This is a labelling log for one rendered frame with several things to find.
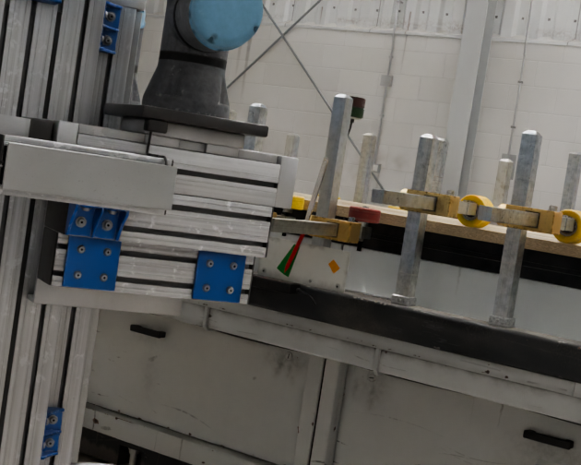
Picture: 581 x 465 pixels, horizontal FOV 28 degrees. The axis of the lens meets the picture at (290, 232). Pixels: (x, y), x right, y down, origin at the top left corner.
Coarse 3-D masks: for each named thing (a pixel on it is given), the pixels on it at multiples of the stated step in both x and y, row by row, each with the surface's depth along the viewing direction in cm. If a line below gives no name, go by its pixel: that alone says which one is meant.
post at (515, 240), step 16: (528, 144) 254; (528, 160) 254; (528, 176) 254; (528, 192) 254; (512, 240) 255; (512, 256) 255; (512, 272) 255; (512, 288) 255; (496, 304) 257; (512, 304) 256
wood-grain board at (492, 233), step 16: (304, 208) 310; (384, 208) 360; (400, 224) 294; (432, 224) 289; (448, 224) 286; (480, 240) 281; (496, 240) 279; (528, 240) 274; (544, 240) 272; (576, 256) 268
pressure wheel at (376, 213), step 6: (354, 210) 289; (360, 210) 288; (366, 210) 288; (372, 210) 288; (378, 210) 290; (354, 216) 289; (360, 216) 288; (366, 216) 288; (372, 216) 288; (378, 216) 290; (360, 222) 291; (366, 222) 291; (372, 222) 289; (378, 222) 291; (360, 246) 292
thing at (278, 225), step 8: (272, 224) 257; (280, 224) 259; (288, 224) 262; (296, 224) 264; (304, 224) 267; (312, 224) 270; (320, 224) 273; (328, 224) 276; (336, 224) 279; (288, 232) 262; (296, 232) 265; (304, 232) 268; (312, 232) 270; (320, 232) 273; (328, 232) 276; (336, 232) 279; (360, 232) 289; (368, 232) 292; (360, 240) 292
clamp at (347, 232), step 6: (312, 216) 284; (330, 222) 281; (336, 222) 280; (342, 222) 279; (348, 222) 278; (354, 222) 279; (342, 228) 279; (348, 228) 278; (354, 228) 279; (360, 228) 281; (312, 234) 283; (342, 234) 279; (348, 234) 278; (354, 234) 280; (336, 240) 280; (342, 240) 278; (348, 240) 278; (354, 240) 280
